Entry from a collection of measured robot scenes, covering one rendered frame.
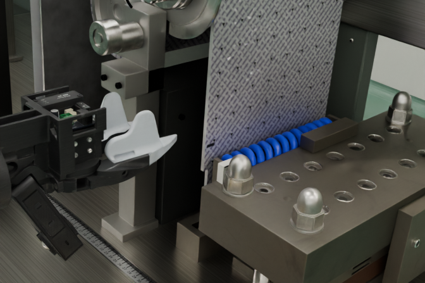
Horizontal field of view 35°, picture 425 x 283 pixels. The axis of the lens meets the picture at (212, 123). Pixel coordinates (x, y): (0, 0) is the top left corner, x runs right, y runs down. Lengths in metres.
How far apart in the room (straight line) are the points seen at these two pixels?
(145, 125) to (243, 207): 0.15
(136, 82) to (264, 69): 0.16
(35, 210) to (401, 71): 3.29
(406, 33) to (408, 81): 2.84
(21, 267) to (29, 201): 0.23
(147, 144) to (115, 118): 0.06
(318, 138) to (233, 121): 0.12
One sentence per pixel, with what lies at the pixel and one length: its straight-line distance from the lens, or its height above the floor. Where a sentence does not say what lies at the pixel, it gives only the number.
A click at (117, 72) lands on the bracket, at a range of 0.80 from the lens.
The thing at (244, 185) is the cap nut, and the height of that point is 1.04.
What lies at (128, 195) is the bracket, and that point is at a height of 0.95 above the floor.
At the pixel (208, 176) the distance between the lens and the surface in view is 0.83.
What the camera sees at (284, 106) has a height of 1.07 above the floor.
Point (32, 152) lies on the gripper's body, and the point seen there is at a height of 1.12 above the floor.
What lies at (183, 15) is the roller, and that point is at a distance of 0.78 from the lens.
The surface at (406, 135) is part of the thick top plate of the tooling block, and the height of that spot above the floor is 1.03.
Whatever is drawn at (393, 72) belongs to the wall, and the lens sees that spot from 3.86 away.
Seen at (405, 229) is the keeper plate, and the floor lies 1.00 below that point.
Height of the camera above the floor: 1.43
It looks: 26 degrees down
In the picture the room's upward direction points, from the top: 4 degrees clockwise
